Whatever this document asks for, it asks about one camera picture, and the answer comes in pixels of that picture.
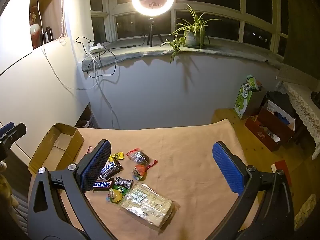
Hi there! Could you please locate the white power strip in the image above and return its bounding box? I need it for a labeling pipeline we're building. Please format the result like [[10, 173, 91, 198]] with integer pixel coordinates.
[[89, 43, 105, 55]]

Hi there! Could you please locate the ring light on tripod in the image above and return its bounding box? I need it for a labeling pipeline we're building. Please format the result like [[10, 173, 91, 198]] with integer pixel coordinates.
[[131, 0, 175, 47]]

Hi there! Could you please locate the grey windowsill mat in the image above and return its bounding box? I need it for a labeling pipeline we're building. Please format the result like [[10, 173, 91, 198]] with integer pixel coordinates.
[[81, 38, 282, 73]]

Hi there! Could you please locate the lace covered side table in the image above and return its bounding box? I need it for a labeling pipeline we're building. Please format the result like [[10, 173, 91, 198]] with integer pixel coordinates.
[[277, 64, 319, 160]]

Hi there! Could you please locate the colourful egg-shaped toy candy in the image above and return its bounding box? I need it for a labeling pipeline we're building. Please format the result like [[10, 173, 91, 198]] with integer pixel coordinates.
[[132, 160, 158, 180]]

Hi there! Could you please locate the white cable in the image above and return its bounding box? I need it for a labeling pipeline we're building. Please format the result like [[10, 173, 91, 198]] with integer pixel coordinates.
[[36, 0, 103, 91]]

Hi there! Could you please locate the clear cracker pack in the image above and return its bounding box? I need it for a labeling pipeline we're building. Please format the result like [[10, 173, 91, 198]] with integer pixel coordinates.
[[119, 183, 174, 229]]

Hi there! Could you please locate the wooden wall shelf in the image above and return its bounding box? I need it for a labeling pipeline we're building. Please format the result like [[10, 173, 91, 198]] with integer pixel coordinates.
[[29, 0, 65, 49]]

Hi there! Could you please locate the potted spider plant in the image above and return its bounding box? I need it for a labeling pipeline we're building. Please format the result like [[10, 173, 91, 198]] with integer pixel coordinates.
[[161, 3, 221, 62]]

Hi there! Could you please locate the light green clear candy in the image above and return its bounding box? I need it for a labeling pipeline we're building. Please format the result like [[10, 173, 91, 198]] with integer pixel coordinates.
[[106, 189, 123, 203]]

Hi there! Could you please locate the red clear brownie bag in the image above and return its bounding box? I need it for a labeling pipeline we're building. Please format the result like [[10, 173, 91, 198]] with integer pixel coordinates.
[[87, 146, 93, 153]]

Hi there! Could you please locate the red clear small snack bag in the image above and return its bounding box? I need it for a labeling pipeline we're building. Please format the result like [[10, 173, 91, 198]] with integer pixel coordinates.
[[126, 148, 150, 166]]

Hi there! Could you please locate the green paper bag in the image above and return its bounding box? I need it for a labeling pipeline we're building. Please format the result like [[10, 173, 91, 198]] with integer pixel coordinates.
[[233, 75, 266, 120]]

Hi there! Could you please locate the brown cardboard box tray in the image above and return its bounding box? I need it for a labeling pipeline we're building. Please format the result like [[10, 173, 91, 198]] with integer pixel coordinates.
[[28, 123, 84, 174]]

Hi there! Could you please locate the yellow candy packet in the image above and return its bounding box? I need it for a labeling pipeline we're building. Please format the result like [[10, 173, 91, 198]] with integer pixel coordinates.
[[108, 152, 124, 162]]

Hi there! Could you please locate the black white candy packet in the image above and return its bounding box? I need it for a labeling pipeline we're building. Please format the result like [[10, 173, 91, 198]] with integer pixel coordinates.
[[114, 177, 133, 190]]

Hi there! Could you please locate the green candy packet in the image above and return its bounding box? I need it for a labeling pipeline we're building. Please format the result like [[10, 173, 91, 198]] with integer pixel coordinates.
[[113, 185, 129, 196]]

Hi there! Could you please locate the red box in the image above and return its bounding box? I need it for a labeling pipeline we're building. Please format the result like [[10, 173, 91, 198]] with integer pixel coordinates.
[[245, 108, 295, 152]]

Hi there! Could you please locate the blue white Chinese Snickers bar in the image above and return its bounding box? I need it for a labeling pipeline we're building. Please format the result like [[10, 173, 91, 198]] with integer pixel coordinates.
[[99, 160, 123, 180]]

